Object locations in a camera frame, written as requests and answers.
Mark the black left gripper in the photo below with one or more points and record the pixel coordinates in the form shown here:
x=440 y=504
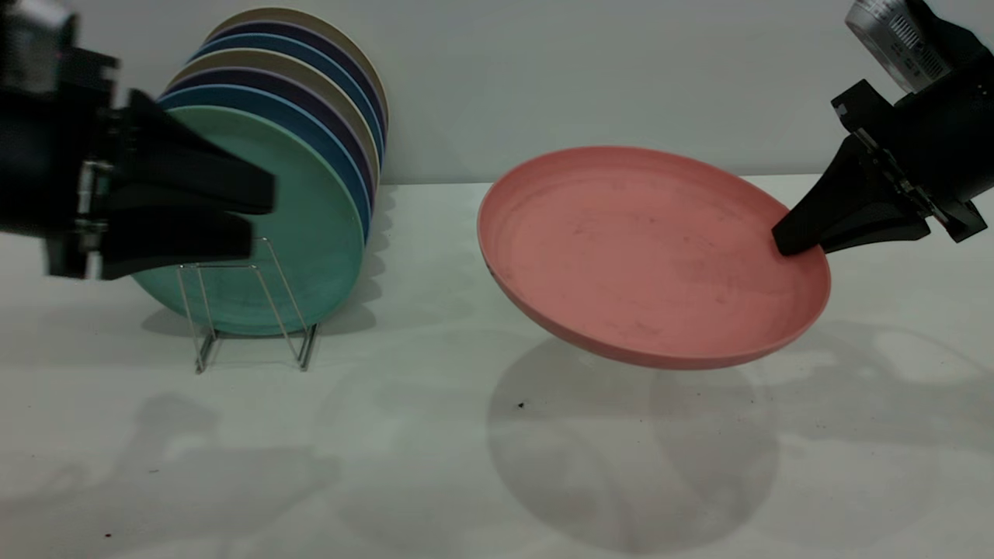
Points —
x=46 y=163

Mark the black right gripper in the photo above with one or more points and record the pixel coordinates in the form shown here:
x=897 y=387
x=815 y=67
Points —
x=947 y=140

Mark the pink plastic plate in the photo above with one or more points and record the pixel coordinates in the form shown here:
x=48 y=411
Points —
x=644 y=256

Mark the blue plastic plate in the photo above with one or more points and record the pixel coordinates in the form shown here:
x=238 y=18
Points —
x=272 y=43
x=256 y=97

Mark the green plastic plate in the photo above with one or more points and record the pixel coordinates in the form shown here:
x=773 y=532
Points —
x=311 y=256

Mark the dark purple plastic plate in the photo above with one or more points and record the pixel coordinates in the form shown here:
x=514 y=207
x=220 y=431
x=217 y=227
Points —
x=287 y=29
x=264 y=79

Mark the beige plastic plate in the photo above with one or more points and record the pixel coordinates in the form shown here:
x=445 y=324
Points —
x=264 y=60
x=287 y=15

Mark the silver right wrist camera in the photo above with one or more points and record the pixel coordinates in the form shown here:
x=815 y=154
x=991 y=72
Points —
x=893 y=39

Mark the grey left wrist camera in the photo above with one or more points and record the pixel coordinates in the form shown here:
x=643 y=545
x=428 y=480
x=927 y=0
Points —
x=31 y=43

